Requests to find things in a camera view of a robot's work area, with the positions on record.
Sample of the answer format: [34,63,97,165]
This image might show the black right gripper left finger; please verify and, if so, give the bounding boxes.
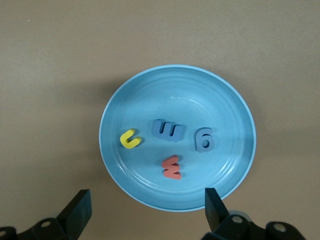
[31,189,93,240]

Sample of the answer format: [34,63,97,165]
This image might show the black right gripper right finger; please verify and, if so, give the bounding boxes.
[199,187,267,240]

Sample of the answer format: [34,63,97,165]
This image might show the pink foam letter w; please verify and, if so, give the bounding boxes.
[161,154,182,180]

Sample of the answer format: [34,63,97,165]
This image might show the blue foam letter g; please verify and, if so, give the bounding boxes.
[194,127,216,153]

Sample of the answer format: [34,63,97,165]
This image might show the yellow hook-shaped foam letter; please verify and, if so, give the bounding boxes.
[120,128,143,150]

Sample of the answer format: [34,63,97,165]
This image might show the blue foam letter m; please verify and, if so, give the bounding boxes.
[151,119,185,143]

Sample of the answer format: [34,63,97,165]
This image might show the blue round plate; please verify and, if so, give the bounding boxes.
[99,65,257,212]

